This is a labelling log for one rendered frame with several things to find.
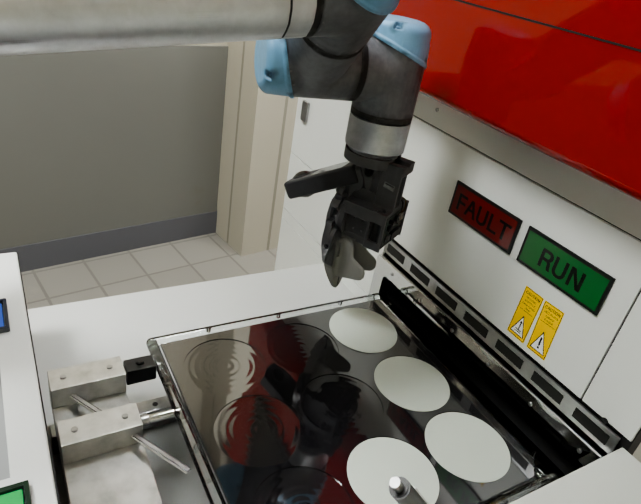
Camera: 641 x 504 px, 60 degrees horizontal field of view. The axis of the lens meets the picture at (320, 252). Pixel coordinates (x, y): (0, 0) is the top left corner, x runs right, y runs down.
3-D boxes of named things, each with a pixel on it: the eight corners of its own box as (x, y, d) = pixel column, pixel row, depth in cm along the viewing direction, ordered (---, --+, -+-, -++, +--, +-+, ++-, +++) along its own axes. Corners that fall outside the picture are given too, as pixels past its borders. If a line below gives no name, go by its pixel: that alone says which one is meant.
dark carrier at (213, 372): (378, 301, 88) (378, 298, 87) (544, 474, 63) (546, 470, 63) (160, 347, 71) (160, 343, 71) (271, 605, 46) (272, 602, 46)
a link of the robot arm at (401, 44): (351, 7, 63) (417, 16, 66) (334, 103, 68) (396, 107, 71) (378, 20, 56) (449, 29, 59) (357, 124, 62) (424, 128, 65)
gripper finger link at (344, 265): (352, 308, 76) (366, 251, 71) (316, 291, 78) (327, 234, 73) (363, 299, 78) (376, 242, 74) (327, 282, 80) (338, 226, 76)
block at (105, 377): (120, 372, 68) (119, 354, 67) (126, 391, 66) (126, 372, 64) (48, 388, 64) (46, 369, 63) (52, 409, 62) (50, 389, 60)
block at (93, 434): (135, 419, 62) (135, 400, 61) (143, 442, 60) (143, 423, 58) (58, 440, 58) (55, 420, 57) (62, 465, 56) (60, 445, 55)
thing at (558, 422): (374, 298, 97) (386, 252, 92) (578, 509, 65) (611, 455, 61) (366, 300, 96) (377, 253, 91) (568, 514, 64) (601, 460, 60)
